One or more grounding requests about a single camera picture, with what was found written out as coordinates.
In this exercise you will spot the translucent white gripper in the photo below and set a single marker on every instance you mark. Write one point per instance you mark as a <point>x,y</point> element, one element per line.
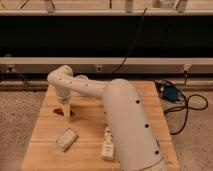
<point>66,110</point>

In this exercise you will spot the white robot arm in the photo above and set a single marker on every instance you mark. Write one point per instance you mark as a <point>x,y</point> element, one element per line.
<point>136,146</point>

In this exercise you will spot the white sponge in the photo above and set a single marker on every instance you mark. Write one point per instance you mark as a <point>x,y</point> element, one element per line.
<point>66,139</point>

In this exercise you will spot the white squeeze bottle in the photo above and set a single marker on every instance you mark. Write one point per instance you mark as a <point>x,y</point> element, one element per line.
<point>107,152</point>

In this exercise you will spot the blue power adapter box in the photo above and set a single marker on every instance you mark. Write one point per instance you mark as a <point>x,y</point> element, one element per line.
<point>170,94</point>

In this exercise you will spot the white wall rail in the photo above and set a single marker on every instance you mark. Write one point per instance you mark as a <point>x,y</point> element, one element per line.
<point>157,65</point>

